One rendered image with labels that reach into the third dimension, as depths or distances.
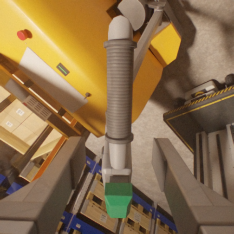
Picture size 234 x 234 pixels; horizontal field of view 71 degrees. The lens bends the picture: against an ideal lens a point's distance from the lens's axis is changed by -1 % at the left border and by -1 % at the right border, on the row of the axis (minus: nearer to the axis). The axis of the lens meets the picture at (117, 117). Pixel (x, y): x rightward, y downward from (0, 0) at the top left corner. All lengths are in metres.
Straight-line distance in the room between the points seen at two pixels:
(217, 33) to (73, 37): 1.12
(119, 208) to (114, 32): 0.22
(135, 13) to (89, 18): 0.29
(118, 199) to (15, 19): 0.80
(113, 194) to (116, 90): 0.14
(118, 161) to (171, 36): 1.07
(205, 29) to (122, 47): 1.39
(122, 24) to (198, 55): 1.45
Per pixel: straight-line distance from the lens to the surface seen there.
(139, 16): 1.10
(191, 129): 1.72
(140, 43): 0.66
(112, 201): 0.25
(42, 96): 1.28
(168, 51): 1.24
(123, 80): 0.20
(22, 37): 0.86
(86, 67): 0.82
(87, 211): 3.06
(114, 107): 0.21
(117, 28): 0.21
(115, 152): 0.24
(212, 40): 1.61
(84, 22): 0.91
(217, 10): 1.55
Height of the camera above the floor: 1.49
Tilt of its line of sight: 42 degrees down
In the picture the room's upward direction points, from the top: 156 degrees counter-clockwise
